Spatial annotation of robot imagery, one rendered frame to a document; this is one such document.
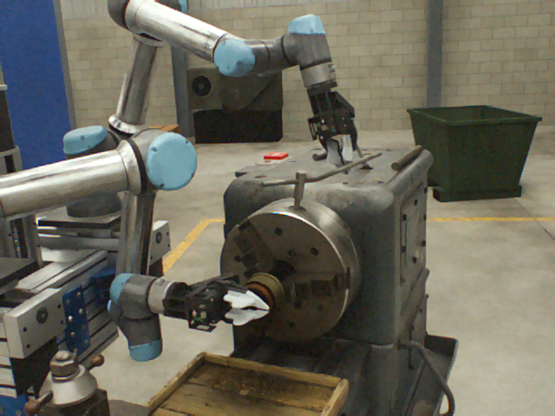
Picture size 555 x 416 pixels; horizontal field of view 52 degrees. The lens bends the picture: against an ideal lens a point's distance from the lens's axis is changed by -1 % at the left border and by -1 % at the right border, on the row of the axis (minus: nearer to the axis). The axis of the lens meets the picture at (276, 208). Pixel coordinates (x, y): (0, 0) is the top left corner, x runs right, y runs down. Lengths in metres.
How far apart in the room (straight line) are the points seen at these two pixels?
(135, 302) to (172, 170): 0.29
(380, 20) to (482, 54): 1.97
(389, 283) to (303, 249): 0.26
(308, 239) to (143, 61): 0.70
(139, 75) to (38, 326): 0.73
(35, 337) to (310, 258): 0.58
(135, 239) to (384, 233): 0.57
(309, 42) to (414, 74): 10.06
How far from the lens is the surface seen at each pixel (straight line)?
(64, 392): 0.87
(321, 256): 1.24
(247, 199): 1.46
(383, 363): 1.49
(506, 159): 6.10
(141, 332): 1.30
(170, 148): 1.17
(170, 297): 1.21
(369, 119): 11.37
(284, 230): 1.26
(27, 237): 1.59
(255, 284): 1.18
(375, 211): 1.34
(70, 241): 1.71
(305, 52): 1.30
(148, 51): 1.62
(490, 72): 11.53
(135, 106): 1.67
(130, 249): 1.37
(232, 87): 10.11
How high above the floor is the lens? 1.58
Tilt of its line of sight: 15 degrees down
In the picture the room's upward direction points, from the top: 3 degrees counter-clockwise
